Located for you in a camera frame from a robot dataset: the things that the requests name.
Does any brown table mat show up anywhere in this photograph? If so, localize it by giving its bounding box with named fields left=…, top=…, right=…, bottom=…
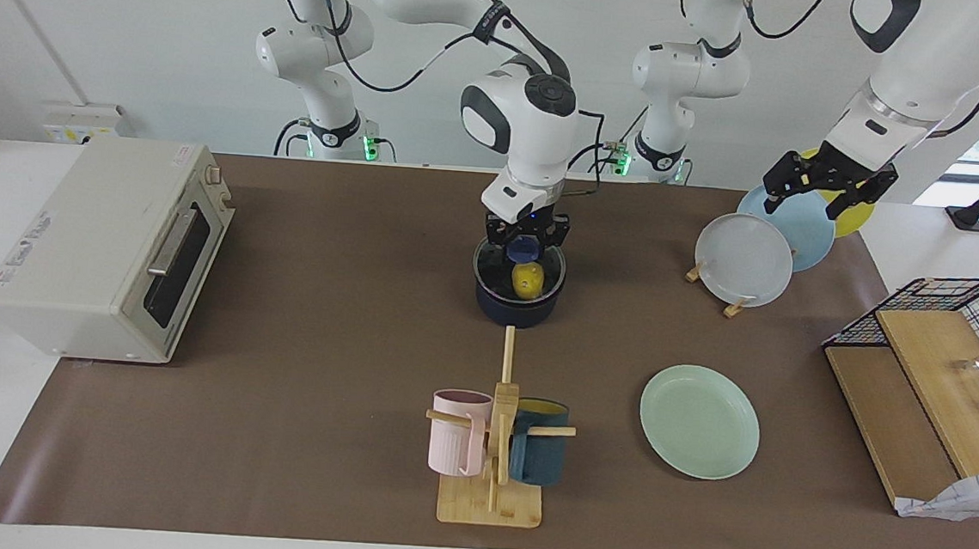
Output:
left=0, top=137, right=979, bottom=549

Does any glass lid with blue knob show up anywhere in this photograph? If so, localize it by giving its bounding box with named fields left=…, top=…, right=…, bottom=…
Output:
left=470, top=231, right=570, bottom=308

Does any cream toaster oven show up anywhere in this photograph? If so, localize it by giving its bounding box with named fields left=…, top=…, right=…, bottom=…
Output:
left=0, top=130, right=241, bottom=369

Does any wooden plate rack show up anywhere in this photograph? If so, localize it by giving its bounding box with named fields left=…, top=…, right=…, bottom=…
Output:
left=682, top=255, right=751, bottom=319

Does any dark teal mug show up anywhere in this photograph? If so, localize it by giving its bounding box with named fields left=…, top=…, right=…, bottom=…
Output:
left=508, top=397, right=571, bottom=488

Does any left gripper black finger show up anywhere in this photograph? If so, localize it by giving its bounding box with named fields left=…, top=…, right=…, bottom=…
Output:
left=824, top=186, right=860, bottom=223
left=762, top=180, right=796, bottom=216

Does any light bamboo board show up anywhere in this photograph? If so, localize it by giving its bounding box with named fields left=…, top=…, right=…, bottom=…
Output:
left=864, top=306, right=979, bottom=480

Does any black wire basket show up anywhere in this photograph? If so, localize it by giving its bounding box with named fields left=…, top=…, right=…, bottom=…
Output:
left=820, top=266, right=979, bottom=392

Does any yellow plate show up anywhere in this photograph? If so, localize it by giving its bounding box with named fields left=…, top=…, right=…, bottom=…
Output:
left=794, top=148, right=880, bottom=242

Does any brown wooden board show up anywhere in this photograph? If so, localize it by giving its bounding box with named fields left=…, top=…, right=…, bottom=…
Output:
left=814, top=343, right=967, bottom=515

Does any light blue plate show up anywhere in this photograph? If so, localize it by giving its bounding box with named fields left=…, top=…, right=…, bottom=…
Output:
left=733, top=180, right=840, bottom=275

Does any light green plate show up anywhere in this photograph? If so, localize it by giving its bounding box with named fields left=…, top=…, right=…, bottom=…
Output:
left=635, top=361, right=765, bottom=484

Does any dark blue pot with handle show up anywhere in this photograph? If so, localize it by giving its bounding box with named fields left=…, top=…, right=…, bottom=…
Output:
left=470, top=226, right=568, bottom=331

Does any pink ribbed mug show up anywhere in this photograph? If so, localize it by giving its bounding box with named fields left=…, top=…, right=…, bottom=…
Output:
left=427, top=387, right=495, bottom=479

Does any wooden mug rack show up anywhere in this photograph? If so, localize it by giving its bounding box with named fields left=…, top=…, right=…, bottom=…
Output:
left=419, top=320, right=584, bottom=533

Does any white wall outlet box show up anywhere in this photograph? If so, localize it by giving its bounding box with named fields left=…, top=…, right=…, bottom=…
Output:
left=40, top=100, right=136, bottom=149

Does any grey plate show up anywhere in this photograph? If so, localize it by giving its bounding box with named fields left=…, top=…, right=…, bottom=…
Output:
left=692, top=210, right=798, bottom=311

